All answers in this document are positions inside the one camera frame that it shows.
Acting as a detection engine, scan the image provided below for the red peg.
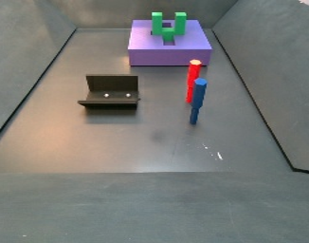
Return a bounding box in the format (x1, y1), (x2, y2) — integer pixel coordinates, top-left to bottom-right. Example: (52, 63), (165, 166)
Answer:
(187, 59), (201, 103)

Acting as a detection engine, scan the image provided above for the purple base block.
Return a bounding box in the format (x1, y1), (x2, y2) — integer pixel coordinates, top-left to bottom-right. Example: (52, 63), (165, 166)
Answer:
(128, 20), (213, 66)

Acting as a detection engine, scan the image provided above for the blue peg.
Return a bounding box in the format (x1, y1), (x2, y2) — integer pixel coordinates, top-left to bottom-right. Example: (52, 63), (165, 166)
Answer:
(191, 78), (208, 124)

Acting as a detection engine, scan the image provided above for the green U-shaped block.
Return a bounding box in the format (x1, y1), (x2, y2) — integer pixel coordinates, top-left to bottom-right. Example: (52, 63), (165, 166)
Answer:
(151, 12), (188, 42)

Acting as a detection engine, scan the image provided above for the black angle fixture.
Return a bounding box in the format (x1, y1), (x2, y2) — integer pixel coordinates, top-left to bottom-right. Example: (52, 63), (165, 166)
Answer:
(77, 74), (140, 107)

